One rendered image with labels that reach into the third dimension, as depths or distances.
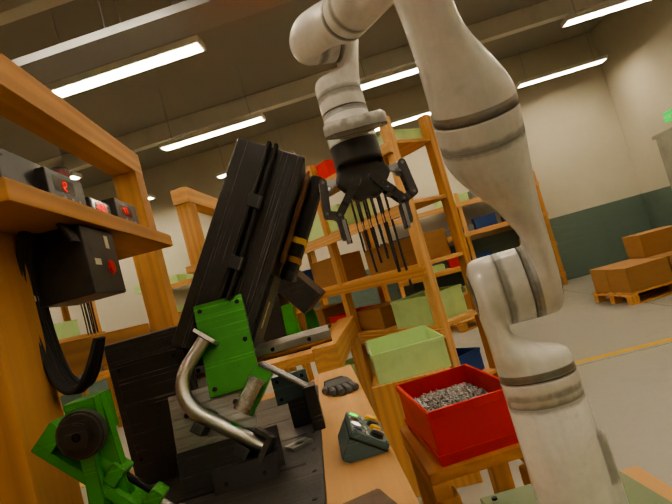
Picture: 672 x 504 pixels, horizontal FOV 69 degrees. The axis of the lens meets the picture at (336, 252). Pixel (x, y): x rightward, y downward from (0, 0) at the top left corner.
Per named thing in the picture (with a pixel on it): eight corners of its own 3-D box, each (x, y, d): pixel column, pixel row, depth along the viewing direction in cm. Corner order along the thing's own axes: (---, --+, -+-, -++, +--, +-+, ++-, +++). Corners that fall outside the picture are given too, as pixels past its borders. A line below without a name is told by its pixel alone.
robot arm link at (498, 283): (460, 262, 59) (504, 402, 57) (540, 239, 57) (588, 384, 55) (460, 263, 68) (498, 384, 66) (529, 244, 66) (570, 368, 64)
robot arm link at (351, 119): (326, 136, 67) (314, 94, 67) (324, 158, 78) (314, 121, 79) (389, 120, 68) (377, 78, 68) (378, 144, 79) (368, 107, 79)
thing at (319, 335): (330, 334, 137) (327, 324, 137) (332, 341, 121) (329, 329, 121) (194, 373, 134) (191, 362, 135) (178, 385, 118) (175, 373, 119)
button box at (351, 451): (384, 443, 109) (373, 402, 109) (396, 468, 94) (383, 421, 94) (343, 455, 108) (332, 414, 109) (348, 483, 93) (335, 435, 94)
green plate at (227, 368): (267, 385, 114) (247, 300, 120) (261, 383, 106) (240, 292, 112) (219, 399, 113) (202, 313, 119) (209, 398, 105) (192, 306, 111)
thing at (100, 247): (128, 291, 117) (113, 231, 118) (97, 292, 100) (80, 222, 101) (77, 305, 116) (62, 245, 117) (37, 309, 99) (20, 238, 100)
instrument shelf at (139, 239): (173, 246, 165) (170, 234, 165) (9, 200, 75) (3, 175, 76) (100, 265, 163) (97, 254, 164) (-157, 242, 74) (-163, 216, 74)
